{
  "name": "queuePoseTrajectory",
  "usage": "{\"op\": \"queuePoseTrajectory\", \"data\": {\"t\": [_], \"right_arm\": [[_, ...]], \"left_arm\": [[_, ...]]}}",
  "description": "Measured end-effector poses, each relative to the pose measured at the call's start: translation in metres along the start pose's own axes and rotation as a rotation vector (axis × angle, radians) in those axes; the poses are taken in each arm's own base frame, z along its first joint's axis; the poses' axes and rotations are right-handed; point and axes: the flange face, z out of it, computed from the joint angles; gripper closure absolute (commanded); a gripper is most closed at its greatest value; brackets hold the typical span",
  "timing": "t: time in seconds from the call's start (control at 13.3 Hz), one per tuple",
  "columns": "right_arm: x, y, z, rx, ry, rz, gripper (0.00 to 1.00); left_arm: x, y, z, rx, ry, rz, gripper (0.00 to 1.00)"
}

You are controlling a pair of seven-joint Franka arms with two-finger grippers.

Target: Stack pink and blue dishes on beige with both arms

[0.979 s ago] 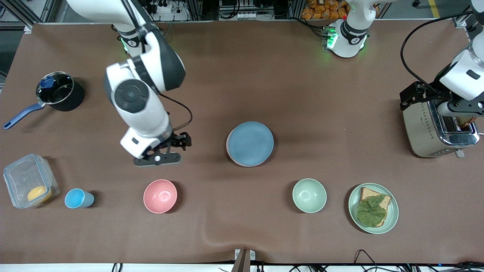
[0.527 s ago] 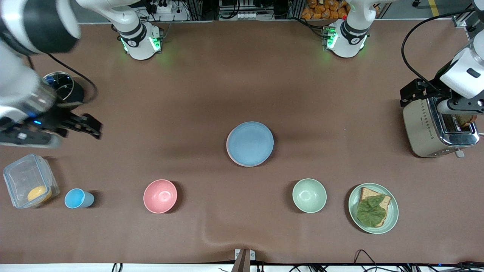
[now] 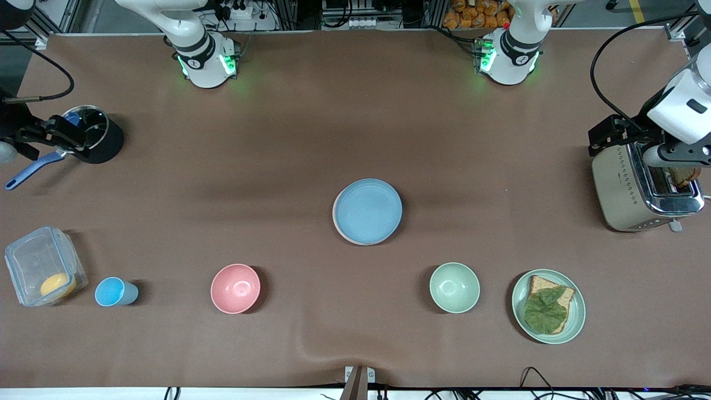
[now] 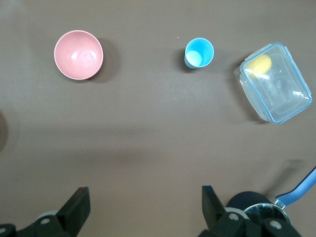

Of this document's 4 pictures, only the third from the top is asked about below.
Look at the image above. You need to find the blue plate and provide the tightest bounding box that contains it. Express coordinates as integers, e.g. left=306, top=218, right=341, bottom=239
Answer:
left=334, top=178, right=403, bottom=245

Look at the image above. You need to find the pink plate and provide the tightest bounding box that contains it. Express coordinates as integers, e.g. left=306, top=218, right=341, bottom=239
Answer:
left=332, top=192, right=368, bottom=247

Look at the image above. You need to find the glass lid blue knob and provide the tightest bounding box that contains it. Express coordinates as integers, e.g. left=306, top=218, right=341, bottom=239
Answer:
left=61, top=106, right=109, bottom=153

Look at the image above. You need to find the beige chrome toaster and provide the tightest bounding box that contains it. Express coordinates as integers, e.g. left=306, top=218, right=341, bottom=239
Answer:
left=591, top=133, right=706, bottom=233

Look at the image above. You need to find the brown toast slice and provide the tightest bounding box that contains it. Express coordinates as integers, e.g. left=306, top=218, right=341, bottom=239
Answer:
left=669, top=166, right=702, bottom=188

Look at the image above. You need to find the clear plastic container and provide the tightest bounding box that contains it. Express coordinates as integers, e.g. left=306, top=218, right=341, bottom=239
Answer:
left=4, top=225, right=88, bottom=307

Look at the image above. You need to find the yellow round food piece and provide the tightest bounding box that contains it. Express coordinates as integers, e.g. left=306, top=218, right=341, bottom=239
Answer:
left=40, top=272, right=77, bottom=299

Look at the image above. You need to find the blue cup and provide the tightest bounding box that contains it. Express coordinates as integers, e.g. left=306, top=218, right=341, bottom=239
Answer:
left=94, top=277, right=139, bottom=307

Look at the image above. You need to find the bread slice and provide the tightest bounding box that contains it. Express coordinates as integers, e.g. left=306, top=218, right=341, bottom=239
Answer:
left=526, top=275, right=575, bottom=335

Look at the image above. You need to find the bag of orange buns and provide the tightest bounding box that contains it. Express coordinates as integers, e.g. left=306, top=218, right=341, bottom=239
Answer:
left=443, top=0, right=513, bottom=30

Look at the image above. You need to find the green plate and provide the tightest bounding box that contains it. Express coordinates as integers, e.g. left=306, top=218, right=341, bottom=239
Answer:
left=512, top=269, right=587, bottom=345

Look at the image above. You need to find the green lettuce leaf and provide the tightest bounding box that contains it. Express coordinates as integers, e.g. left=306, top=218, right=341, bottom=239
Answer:
left=524, top=286, right=568, bottom=335

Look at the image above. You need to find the white power strip with plugs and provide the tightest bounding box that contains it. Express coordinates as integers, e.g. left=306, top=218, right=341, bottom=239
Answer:
left=214, top=0, right=255, bottom=21

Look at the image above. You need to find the green bowl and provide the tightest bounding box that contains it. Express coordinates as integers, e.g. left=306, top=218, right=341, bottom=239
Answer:
left=429, top=262, right=481, bottom=314

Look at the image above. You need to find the pink bowl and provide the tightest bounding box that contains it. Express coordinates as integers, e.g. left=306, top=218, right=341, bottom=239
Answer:
left=210, top=263, right=262, bottom=315

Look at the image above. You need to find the brown table cover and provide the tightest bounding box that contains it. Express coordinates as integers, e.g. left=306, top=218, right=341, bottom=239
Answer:
left=0, top=31, right=711, bottom=389

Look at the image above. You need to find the black saucepan blue handle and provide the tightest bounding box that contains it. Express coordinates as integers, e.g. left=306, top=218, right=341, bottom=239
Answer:
left=4, top=105, right=124, bottom=191

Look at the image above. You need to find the black looped floor cable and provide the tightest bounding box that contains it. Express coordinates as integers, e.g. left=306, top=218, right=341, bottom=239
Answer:
left=519, top=366, right=562, bottom=400

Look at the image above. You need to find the metal table bracket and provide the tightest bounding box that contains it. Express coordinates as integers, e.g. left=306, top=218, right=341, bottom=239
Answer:
left=344, top=365, right=376, bottom=400

